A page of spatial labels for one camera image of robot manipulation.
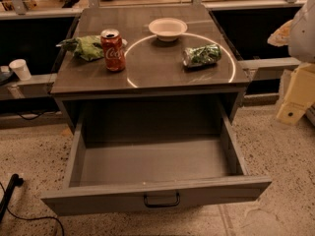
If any white paper bowl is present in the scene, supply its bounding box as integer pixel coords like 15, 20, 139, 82
149, 18, 188, 42

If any black power cable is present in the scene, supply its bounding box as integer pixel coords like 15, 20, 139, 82
0, 180, 66, 236

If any white paper cup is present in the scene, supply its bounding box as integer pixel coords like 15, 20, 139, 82
9, 59, 32, 81

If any black plug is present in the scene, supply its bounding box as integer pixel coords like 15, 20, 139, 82
0, 174, 24, 222

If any grey top drawer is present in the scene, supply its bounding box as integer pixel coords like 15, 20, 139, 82
41, 95, 271, 215

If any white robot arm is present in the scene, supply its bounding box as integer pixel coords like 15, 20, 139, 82
267, 0, 315, 125

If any grey cabinet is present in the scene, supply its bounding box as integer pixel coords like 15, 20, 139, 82
52, 5, 249, 128

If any red cola can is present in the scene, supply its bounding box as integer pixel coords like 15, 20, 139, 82
100, 29, 126, 72

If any black drawer handle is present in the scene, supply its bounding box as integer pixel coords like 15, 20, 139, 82
143, 193, 181, 208

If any green crushed soda can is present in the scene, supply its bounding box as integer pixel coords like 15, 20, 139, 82
183, 44, 221, 68

